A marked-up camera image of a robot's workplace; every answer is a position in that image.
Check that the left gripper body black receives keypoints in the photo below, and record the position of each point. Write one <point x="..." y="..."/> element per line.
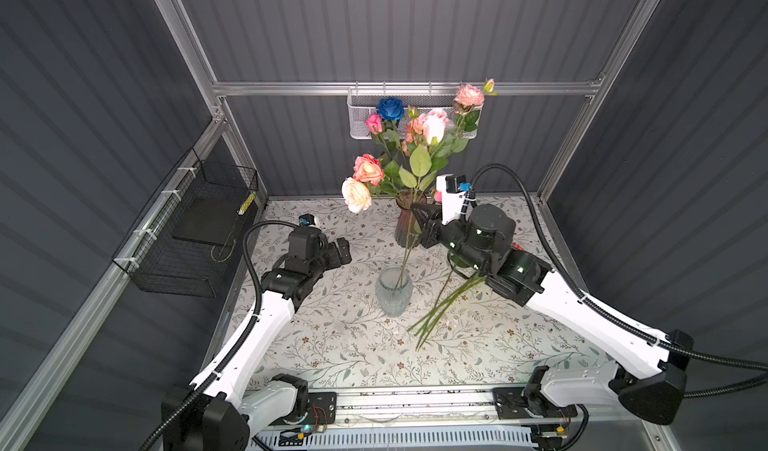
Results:
<point x="328" y="259"/>

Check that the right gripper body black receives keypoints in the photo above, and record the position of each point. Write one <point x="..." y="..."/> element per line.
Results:
<point x="451" y="236"/>

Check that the pink ribbed glass vase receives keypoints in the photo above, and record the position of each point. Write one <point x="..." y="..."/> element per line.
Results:
<point x="407" y="230"/>

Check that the cream white artificial rose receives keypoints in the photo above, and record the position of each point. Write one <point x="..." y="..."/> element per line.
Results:
<point x="356" y="195"/>

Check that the clear ribbed glass vase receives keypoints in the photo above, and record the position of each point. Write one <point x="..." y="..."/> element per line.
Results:
<point x="394" y="289"/>

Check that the salmon pink artificial rose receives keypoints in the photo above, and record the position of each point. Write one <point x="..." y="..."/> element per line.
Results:
<point x="367" y="169"/>

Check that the pale pink white rose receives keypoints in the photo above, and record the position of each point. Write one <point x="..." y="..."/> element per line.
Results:
<point x="420" y="170"/>

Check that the magenta pink artificial rose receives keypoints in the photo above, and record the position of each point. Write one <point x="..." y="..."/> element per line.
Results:
<point x="374" y="124"/>

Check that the blue artificial rose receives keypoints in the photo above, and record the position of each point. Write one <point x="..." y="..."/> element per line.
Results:
<point x="391" y="108"/>

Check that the pale pink carnation spray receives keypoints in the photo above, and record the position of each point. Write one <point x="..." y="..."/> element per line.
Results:
<point x="467" y="107"/>

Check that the light pink rosebud stem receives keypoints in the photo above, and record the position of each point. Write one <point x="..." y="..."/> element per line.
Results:
<point x="407" y="252"/>

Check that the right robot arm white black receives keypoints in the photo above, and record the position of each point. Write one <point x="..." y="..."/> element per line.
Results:
<point x="641" y="376"/>

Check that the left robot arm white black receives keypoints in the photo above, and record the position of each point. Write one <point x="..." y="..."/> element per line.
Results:
<point x="214" y="411"/>

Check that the yellow item in black basket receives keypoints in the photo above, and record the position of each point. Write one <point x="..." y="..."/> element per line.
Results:
<point x="246" y="203"/>

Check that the bunch of artificial roses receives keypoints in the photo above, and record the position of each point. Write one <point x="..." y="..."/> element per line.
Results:
<point x="463" y="317"/>

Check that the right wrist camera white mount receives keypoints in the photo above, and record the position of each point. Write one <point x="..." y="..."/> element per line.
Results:
<point x="451" y="193"/>

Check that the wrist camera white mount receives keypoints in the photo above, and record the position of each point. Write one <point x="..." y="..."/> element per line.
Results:
<point x="451" y="193"/>
<point x="309" y="220"/>

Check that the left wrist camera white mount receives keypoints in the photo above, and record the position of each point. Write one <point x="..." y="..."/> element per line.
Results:
<point x="309" y="220"/>

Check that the white wire mesh basket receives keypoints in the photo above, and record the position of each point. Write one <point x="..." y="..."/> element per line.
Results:
<point x="363" y="100"/>

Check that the black wire basket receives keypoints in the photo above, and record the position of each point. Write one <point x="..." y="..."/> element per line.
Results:
<point x="192" y="242"/>

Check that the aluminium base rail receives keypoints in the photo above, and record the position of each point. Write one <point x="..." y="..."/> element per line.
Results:
<point x="314" y="409"/>

